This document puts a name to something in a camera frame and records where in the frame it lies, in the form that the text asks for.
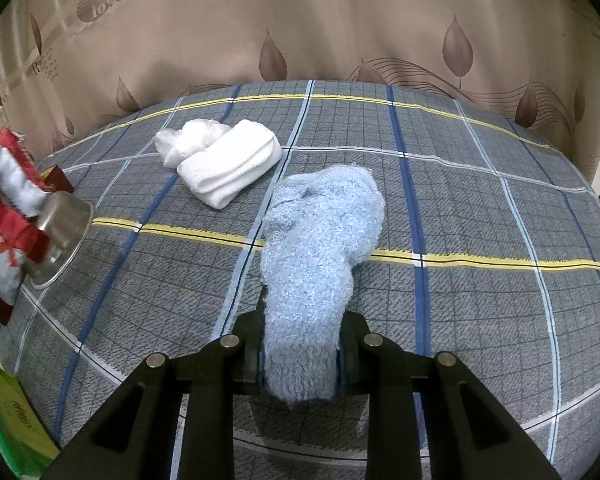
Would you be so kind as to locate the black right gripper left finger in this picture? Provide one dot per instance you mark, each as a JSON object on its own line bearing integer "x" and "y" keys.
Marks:
{"x": 211, "y": 377}

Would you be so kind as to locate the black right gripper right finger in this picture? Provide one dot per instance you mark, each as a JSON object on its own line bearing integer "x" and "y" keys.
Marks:
{"x": 410, "y": 395}

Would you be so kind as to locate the light blue fluffy towel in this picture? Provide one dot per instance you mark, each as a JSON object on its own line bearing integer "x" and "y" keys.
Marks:
{"x": 318, "y": 227}

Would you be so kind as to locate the white towel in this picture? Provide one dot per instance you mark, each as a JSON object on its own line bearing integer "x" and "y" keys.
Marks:
{"x": 218, "y": 173}

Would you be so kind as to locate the red and white printed cloth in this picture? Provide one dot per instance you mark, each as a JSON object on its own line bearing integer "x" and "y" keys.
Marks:
{"x": 7, "y": 209}

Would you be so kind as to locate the green and white box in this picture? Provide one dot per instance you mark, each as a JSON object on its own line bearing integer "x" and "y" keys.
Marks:
{"x": 25, "y": 446}

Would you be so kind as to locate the stainless steel bowl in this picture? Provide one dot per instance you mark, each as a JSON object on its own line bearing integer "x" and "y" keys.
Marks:
{"x": 66, "y": 220}

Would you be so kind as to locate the beige leaf pattern curtain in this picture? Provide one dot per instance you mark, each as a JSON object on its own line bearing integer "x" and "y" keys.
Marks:
{"x": 69, "y": 66}

